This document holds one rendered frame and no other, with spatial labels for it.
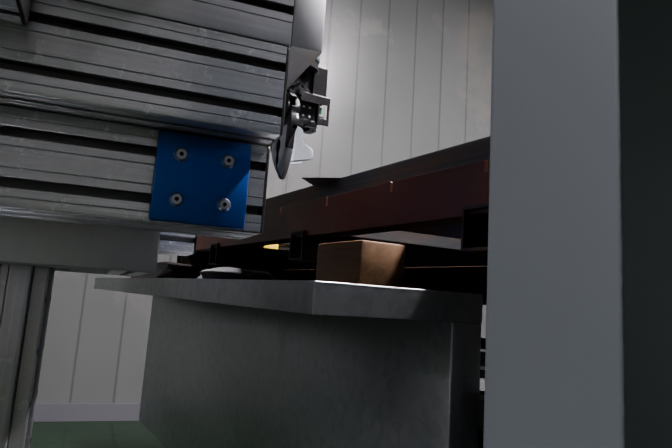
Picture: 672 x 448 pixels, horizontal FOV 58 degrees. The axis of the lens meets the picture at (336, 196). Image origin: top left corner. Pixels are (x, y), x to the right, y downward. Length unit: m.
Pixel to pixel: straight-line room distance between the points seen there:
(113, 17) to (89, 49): 0.04
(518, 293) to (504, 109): 0.05
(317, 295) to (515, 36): 0.40
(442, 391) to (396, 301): 0.11
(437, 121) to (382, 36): 0.65
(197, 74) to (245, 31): 0.06
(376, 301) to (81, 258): 0.30
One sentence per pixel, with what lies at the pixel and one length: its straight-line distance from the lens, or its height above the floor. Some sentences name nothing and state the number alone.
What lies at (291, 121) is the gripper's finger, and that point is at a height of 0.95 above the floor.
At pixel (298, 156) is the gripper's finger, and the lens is 1.04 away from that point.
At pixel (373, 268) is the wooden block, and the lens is 0.66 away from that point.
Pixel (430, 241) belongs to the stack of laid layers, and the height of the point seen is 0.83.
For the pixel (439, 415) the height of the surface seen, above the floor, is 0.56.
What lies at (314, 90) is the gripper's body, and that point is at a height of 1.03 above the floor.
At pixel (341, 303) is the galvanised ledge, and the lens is 0.56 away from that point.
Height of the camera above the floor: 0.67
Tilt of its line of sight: 10 degrees up
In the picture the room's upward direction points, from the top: 4 degrees clockwise
